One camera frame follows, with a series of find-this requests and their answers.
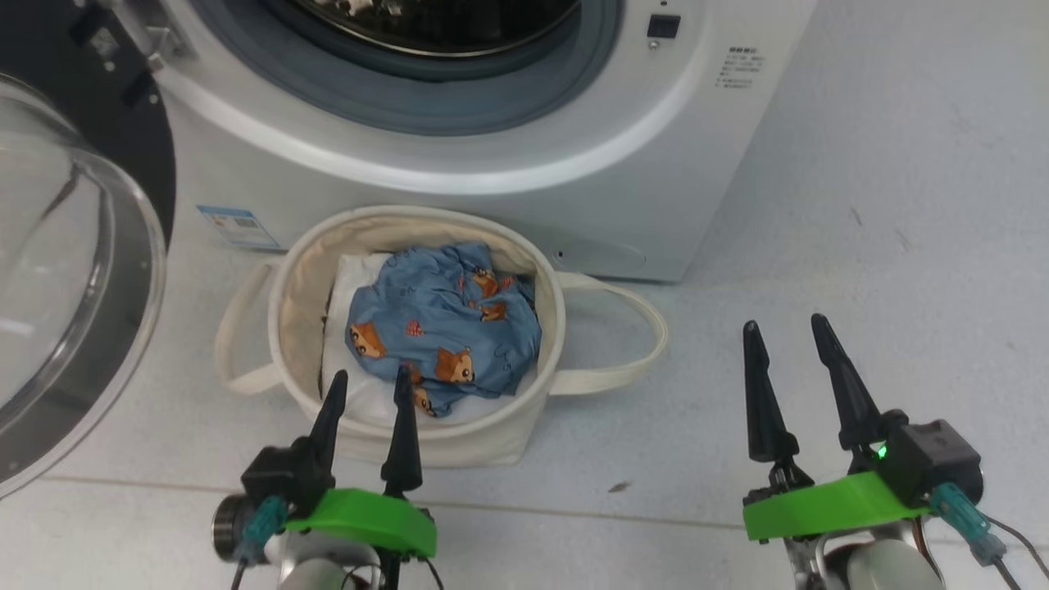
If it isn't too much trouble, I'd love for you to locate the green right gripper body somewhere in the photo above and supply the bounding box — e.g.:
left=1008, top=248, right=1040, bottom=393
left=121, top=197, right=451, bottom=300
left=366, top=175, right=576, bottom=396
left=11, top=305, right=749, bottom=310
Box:
left=742, top=461, right=931, bottom=590

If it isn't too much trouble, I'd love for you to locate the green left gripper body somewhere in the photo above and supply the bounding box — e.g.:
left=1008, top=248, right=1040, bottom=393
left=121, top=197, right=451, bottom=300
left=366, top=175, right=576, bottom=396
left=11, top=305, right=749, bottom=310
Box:
left=283, top=488, right=438, bottom=561

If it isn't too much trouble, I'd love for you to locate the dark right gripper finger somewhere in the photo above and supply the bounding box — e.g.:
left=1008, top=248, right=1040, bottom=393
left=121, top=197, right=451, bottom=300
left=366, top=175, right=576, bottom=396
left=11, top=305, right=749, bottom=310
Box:
left=742, top=320, right=800, bottom=463
left=811, top=313, right=886, bottom=451

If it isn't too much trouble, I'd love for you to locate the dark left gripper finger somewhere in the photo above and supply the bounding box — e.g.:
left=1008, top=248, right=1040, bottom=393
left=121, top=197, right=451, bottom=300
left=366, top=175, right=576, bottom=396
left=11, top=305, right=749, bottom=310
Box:
left=381, top=365, right=424, bottom=499
left=307, top=369, right=349, bottom=478

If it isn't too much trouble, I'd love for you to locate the blue bear-print garment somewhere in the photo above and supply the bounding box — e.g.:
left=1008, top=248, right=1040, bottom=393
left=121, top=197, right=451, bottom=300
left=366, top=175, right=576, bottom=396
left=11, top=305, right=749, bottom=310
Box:
left=345, top=242, right=543, bottom=419

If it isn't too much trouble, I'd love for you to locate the round washing machine door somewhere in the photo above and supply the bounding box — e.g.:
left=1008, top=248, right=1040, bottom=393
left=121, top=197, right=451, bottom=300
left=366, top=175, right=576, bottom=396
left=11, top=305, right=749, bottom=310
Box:
left=0, top=0, right=177, bottom=501

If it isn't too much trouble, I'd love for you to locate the white front-load washing machine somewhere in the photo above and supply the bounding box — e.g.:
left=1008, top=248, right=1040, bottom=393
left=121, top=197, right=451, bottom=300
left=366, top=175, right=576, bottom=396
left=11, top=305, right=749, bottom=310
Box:
left=148, top=0, right=820, bottom=284

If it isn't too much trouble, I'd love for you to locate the white cloth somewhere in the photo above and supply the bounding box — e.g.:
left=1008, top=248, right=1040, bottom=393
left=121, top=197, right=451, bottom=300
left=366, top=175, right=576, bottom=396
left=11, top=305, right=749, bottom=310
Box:
left=321, top=252, right=538, bottom=427

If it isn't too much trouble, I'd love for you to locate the cream canvas laundry basket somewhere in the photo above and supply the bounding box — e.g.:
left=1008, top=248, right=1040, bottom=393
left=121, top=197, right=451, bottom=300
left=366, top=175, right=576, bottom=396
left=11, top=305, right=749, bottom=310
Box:
left=215, top=205, right=669, bottom=468

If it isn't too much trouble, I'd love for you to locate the blue energy label sticker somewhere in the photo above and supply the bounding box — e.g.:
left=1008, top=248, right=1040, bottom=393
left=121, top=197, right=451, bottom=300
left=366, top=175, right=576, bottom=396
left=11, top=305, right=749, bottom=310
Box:
left=197, top=205, right=284, bottom=251

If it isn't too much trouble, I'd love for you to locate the left cable with teal plug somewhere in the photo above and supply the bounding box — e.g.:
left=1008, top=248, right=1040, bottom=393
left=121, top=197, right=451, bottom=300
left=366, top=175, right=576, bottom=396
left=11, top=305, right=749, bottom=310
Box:
left=232, top=496, right=289, bottom=590

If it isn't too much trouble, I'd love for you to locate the cable with teal plug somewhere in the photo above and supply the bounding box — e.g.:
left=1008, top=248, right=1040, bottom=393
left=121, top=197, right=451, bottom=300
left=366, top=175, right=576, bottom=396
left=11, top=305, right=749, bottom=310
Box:
left=232, top=496, right=289, bottom=590
left=930, top=482, right=1049, bottom=590

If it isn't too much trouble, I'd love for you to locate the right cable with teal plug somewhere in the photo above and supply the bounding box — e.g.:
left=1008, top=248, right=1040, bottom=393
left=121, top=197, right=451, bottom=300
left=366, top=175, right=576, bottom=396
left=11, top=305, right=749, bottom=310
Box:
left=930, top=482, right=1049, bottom=590

